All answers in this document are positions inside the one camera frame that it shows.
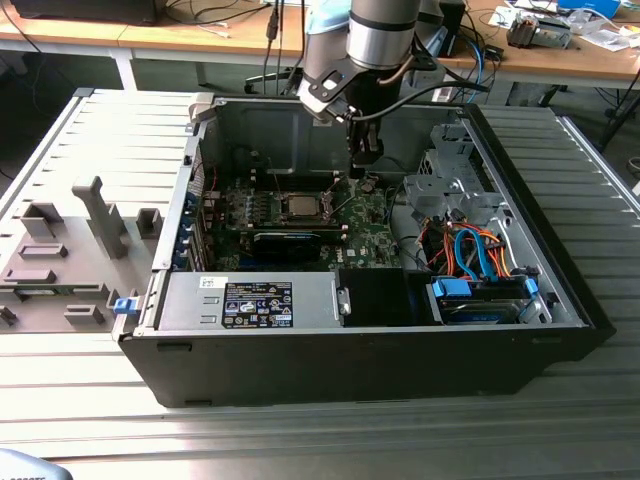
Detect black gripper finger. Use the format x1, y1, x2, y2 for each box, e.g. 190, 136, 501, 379
366, 121, 388, 167
348, 119, 368, 179

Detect silver CPU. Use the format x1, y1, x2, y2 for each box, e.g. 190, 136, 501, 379
283, 193, 324, 220

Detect CPU socket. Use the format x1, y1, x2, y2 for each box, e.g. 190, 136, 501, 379
276, 188, 337, 227

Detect copper CPU cooler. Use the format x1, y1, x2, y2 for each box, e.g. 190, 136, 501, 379
506, 13, 540, 50

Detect silver metal drive cage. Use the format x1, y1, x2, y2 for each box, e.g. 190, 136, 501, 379
402, 122, 507, 229

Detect green motherboard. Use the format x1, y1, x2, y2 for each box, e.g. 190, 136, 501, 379
202, 172, 405, 274

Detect black box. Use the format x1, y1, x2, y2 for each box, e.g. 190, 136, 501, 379
442, 1, 470, 59

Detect black graphics card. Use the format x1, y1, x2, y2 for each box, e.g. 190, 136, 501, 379
248, 228, 325, 265

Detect blue disk carrier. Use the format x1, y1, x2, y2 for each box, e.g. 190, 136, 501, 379
429, 276, 541, 326

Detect wooden desk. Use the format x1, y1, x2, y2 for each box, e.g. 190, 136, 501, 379
434, 0, 640, 104
0, 0, 314, 91

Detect silver optical drive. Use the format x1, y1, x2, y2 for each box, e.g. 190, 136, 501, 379
534, 18, 575, 50

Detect hard disk drive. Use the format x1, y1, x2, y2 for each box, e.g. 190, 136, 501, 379
439, 298, 524, 325

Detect black PC case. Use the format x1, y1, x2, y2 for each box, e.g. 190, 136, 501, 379
112, 93, 617, 409

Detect silver power supply unit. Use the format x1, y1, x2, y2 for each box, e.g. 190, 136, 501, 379
153, 272, 347, 334

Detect blue box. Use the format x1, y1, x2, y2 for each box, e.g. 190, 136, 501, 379
557, 0, 622, 17

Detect white papers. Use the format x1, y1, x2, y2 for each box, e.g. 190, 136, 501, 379
579, 27, 640, 52

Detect black flat device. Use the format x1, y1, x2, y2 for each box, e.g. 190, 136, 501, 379
9, 0, 160, 27

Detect grey parts rack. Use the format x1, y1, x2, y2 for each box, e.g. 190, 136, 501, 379
0, 174, 165, 335

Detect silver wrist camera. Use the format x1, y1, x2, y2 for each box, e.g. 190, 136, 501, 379
298, 82, 351, 124

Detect red yellow power wires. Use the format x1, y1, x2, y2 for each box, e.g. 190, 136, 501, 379
418, 218, 455, 277

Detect blue wire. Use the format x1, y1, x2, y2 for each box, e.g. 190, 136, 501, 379
451, 226, 491, 285

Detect orange wire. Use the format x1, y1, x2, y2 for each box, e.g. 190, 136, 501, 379
477, 227, 514, 279

